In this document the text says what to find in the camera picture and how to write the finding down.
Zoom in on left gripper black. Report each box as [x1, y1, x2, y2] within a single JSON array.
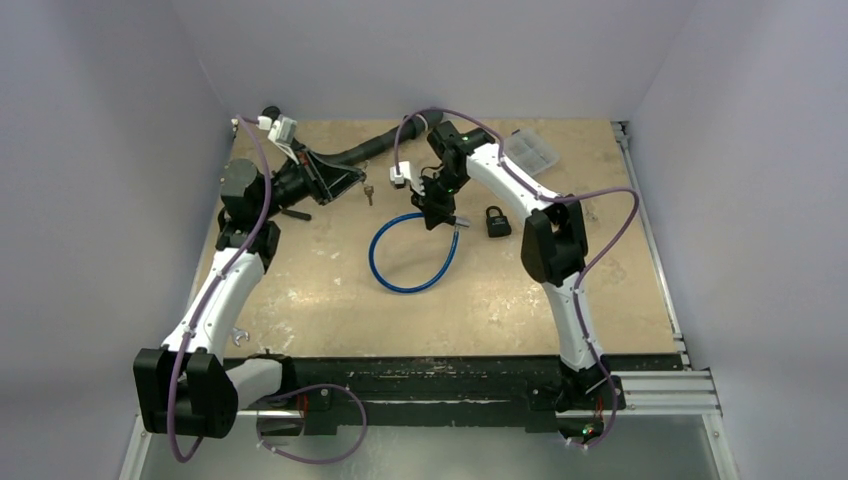
[[258, 144, 364, 220]]

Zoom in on blue cable lock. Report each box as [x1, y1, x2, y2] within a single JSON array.
[[367, 213, 462, 295]]

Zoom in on small silver keys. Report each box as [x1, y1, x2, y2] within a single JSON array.
[[363, 185, 375, 207]]

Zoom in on black padlock with key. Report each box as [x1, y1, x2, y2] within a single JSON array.
[[485, 205, 512, 239]]

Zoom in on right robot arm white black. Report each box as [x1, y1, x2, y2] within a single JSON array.
[[389, 122, 615, 412]]

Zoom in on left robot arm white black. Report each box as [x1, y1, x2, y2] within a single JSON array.
[[133, 150, 366, 439]]

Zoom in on clear plastic organizer box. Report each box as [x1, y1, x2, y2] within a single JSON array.
[[503, 128, 561, 177]]

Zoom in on silver open-end wrench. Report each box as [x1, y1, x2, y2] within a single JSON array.
[[231, 328, 250, 348]]

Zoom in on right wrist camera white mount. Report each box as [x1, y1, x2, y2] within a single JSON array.
[[389, 161, 416, 189]]

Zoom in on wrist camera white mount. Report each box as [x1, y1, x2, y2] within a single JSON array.
[[389, 161, 416, 189], [257, 115, 299, 163]]

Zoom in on black handled screwdriver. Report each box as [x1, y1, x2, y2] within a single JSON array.
[[281, 210, 312, 221]]

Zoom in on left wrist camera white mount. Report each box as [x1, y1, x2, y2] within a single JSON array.
[[257, 115, 299, 163]]

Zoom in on black corrugated hose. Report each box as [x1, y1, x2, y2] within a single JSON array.
[[261, 104, 446, 170]]

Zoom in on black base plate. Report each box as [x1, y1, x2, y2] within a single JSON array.
[[218, 354, 684, 439]]

